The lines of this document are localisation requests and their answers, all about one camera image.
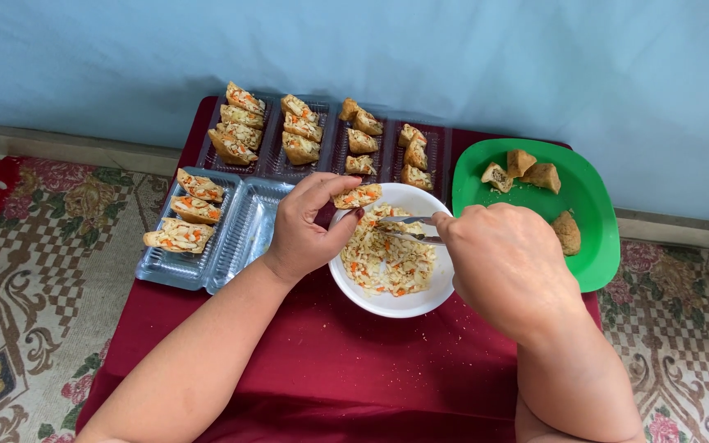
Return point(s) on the stuffed fried tofu piece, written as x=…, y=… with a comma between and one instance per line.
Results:
x=196, y=210
x=357, y=196
x=179, y=235
x=200, y=186

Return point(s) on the floral patterned carpet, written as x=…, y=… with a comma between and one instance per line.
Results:
x=22, y=307

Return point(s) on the clear plastic hinged tray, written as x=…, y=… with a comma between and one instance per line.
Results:
x=271, y=165
x=250, y=237
x=391, y=161

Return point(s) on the white round bowl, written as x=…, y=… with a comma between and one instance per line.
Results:
x=391, y=306

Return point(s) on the shredded vegetable filling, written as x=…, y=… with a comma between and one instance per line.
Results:
x=385, y=264

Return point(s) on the person's right hand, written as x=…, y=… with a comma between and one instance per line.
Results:
x=508, y=271

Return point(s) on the dark red tablecloth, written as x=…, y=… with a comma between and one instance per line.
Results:
x=360, y=369

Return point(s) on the silver metal fork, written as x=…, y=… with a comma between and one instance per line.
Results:
x=407, y=219

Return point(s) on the person's left hand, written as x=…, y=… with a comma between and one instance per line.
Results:
x=299, y=240

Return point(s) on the green plastic plate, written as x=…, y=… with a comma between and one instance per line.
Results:
x=579, y=184

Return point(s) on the batch of stuffed fried tofu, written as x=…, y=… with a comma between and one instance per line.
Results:
x=360, y=141
x=240, y=132

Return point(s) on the plain fried tofu chunk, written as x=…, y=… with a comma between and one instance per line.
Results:
x=567, y=232
x=519, y=162
x=497, y=177
x=542, y=177

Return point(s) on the silver metal spoon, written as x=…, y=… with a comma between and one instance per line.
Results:
x=413, y=237

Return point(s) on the person's right fingers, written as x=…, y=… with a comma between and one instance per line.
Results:
x=453, y=224

